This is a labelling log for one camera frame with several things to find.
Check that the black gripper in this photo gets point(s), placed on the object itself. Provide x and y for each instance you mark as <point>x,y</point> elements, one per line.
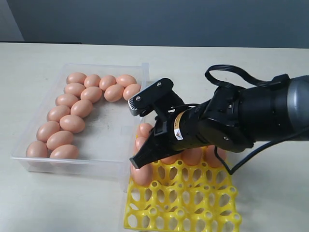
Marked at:
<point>168,137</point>

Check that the brown egg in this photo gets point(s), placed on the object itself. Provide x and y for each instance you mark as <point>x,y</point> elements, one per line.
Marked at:
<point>139,142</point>
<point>144,130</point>
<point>142,176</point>
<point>210,158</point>
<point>76,77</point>
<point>192,157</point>
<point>56,113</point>
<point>125,80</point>
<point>72,123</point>
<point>37,149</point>
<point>81,108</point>
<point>114,93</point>
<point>92,94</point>
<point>130,91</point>
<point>65,152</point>
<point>106,82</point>
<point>66,99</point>
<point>46,130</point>
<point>74,88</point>
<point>59,138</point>
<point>171,159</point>
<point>92,80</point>

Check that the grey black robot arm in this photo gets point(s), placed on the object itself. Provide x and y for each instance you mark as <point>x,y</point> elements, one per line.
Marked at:
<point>233,119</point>

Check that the clear plastic egg bin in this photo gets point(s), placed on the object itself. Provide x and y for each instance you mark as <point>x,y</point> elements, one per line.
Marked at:
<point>107,142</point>

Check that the yellow plastic egg tray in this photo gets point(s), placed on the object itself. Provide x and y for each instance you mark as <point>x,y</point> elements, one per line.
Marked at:
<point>182,198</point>

